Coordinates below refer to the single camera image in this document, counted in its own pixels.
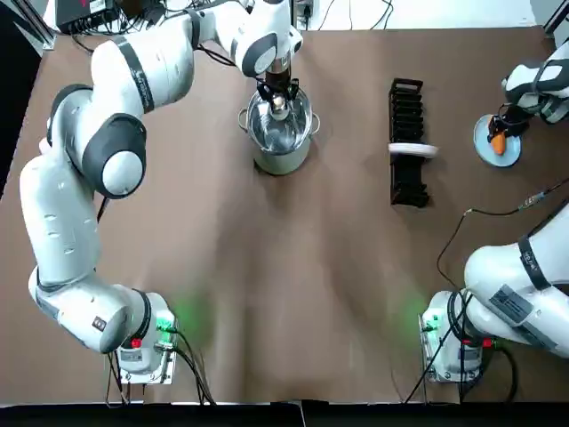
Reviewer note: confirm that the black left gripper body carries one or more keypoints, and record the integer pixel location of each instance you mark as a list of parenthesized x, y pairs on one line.
[(278, 81)]

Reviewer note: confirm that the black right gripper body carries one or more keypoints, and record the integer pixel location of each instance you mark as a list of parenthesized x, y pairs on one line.
[(515, 118)]

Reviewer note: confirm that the orange corn cob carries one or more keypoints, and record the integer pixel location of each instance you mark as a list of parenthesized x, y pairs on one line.
[(499, 145)]

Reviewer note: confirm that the glass pot lid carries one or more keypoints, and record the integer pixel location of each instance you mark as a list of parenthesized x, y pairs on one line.
[(284, 133)]

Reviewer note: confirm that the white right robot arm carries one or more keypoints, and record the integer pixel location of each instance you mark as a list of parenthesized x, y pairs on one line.
[(493, 271)]

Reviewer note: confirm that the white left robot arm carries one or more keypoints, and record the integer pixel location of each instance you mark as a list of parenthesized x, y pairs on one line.
[(58, 213)]

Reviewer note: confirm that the light blue round plate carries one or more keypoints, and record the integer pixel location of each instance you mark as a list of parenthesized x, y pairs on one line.
[(483, 149)]

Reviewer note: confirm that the grey-green steel pot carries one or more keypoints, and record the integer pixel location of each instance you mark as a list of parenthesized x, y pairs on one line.
[(280, 163)]

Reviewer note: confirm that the white round plate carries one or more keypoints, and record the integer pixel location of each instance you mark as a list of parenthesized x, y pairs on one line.
[(413, 150)]

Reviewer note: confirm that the black slotted dish rack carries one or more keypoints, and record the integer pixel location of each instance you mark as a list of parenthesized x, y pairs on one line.
[(406, 187)]

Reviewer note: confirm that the black computer box red logo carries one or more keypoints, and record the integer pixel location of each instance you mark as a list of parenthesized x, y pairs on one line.
[(89, 18)]

